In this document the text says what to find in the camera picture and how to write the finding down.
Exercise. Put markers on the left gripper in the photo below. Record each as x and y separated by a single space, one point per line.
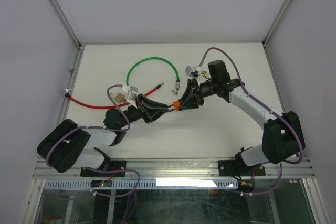
150 110

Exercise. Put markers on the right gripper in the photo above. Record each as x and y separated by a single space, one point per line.
188 100

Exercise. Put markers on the orange black padlock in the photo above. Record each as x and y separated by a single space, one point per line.
175 106

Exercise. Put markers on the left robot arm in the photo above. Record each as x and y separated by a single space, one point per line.
70 144

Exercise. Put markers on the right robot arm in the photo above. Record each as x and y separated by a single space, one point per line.
282 134

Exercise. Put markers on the green cable lock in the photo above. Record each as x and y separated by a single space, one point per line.
151 70

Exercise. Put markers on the silver keys near green cable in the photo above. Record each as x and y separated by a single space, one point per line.
175 92

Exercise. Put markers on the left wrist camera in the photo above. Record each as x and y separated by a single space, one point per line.
130 93

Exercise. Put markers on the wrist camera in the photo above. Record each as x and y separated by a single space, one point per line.
194 72
130 93

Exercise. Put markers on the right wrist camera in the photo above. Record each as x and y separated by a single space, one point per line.
194 72

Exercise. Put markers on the brass padlock near red cable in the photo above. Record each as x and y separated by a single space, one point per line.
120 97

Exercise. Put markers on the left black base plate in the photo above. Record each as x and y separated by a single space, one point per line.
113 167

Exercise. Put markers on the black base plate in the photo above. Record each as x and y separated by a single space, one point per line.
233 168
113 167

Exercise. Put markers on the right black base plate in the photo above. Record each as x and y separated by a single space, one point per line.
233 168

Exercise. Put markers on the aluminium front rail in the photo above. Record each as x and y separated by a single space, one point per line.
176 168

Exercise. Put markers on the white slotted cable duct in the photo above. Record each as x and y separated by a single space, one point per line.
159 183

